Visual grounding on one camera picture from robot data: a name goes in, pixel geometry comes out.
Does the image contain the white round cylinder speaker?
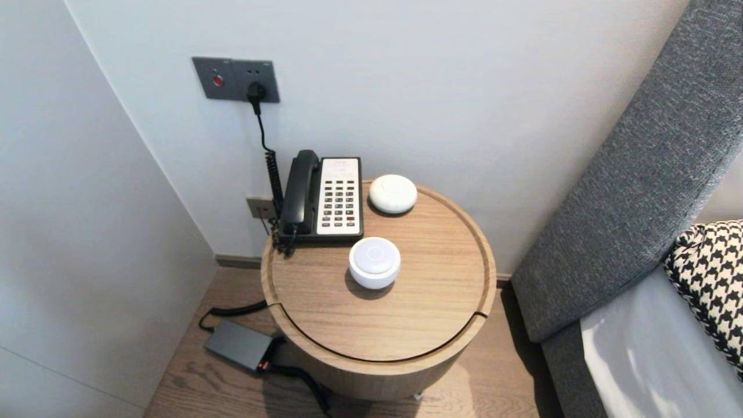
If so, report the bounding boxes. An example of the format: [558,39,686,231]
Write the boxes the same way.
[348,236,402,290]

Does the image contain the curved wooden table drawer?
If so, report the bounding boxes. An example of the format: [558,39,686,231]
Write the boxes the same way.
[267,302,488,402]

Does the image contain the flat white dome device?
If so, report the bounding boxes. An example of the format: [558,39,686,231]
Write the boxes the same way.
[369,174,418,215]

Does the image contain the black white desk telephone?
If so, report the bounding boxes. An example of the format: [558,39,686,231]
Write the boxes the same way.
[277,156,365,244]

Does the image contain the round wooden bedside table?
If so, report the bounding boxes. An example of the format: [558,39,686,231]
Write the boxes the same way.
[260,179,498,402]

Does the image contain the black telephone handset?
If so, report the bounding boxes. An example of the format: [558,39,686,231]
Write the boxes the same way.
[281,150,321,236]

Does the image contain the grey power adapter box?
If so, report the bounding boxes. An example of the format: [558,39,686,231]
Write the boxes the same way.
[204,320,275,373]

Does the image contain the grey fabric headboard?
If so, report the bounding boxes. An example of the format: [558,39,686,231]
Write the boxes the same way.
[511,0,743,418]

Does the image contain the white bed sheet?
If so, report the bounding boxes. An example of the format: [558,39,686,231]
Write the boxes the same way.
[580,264,743,418]

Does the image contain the black white houndstooth pillow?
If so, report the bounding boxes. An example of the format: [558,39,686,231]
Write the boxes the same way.
[663,219,743,381]

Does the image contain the black coiled handset cord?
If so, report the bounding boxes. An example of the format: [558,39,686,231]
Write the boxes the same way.
[270,224,298,257]

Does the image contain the beige phone wall plate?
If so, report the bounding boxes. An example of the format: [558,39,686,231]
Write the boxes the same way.
[246,196,278,220]

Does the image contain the black plug coiled power cord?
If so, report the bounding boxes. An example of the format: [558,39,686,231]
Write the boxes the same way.
[199,81,285,333]

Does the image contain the grey wall socket panel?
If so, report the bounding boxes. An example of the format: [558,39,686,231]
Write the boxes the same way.
[231,58,280,104]

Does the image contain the grey switch panel red button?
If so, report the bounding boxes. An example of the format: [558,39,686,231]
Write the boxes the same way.
[192,56,234,100]

